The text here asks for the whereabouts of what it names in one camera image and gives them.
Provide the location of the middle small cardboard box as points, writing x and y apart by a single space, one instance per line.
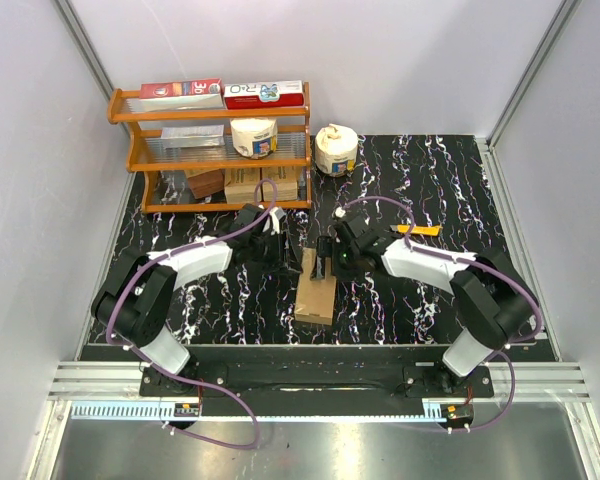
241 185

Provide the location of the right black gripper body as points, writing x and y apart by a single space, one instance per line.
344 263

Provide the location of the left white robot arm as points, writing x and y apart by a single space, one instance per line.
136 295

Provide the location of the right small cardboard box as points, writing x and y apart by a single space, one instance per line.
286 180

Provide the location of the orange wooden shelf rack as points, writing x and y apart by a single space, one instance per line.
148 155

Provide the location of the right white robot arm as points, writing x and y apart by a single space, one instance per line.
493 301

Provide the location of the small cardboard box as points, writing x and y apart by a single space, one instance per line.
286 180
241 185

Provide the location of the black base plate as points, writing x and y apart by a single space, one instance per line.
329 381

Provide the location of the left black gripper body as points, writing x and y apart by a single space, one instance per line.
270 253

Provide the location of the red silver toothpaste box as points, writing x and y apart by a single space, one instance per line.
182 95

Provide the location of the red white toothpaste box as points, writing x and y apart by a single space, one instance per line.
287 93

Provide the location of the dark brown small box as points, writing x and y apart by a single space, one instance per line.
205 182

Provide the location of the yellow utility knife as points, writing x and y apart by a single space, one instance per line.
432 231

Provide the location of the toilet paper roll on shelf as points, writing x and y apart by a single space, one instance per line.
254 137

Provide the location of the toilet paper roll on table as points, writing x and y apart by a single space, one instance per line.
336 149

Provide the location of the aluminium frame rail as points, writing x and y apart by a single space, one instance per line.
535 381

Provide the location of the brown cardboard express box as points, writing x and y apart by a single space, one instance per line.
315 297

